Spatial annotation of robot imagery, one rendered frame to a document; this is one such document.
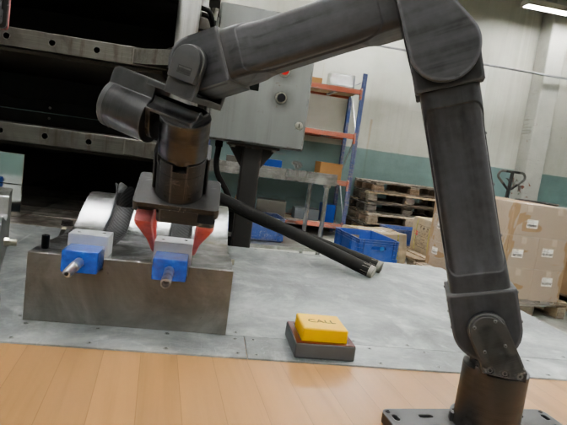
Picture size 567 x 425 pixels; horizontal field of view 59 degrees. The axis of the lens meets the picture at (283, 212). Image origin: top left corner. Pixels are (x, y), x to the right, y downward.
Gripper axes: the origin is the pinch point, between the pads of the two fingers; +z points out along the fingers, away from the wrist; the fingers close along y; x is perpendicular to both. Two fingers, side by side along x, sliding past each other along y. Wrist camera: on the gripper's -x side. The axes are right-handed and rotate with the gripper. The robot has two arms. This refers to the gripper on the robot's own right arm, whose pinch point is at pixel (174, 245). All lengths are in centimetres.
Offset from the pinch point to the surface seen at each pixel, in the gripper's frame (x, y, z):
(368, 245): -271, -149, 218
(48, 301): 6.0, 14.7, 6.5
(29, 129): -74, 45, 30
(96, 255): 5.0, 8.8, -1.4
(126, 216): -20.9, 10.0, 13.0
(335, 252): -35, -35, 28
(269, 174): -309, -57, 183
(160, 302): 5.3, 0.7, 5.4
